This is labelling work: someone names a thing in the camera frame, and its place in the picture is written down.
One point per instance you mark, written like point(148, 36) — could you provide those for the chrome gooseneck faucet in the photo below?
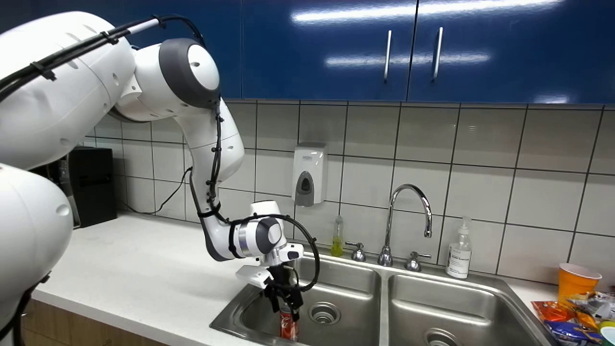
point(388, 224)

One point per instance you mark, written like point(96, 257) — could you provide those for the black coffee maker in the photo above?
point(96, 186)

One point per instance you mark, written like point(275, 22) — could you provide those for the red snack packet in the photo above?
point(550, 313)

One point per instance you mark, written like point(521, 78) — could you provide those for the crumpled silver snack bag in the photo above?
point(596, 305)

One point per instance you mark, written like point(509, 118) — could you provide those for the green dish soap bottle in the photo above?
point(336, 243)

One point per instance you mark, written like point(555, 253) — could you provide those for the white wall soap dispenser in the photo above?
point(308, 174)

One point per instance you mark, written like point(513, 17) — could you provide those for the blue snack bag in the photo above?
point(569, 334)

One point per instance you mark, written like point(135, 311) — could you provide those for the clear pump bottle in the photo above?
point(457, 257)

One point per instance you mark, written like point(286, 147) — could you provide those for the red soda can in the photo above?
point(288, 328)

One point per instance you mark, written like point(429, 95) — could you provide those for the chrome faucet knob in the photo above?
point(413, 263)
point(357, 255)

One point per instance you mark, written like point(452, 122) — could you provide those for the wooden base cabinet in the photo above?
point(88, 330)

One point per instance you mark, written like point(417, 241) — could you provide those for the stainless steel double sink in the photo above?
point(346, 289)

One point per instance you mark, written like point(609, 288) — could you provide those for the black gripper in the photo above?
point(284, 289)

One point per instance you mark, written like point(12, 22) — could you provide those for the orange cup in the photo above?
point(577, 286)

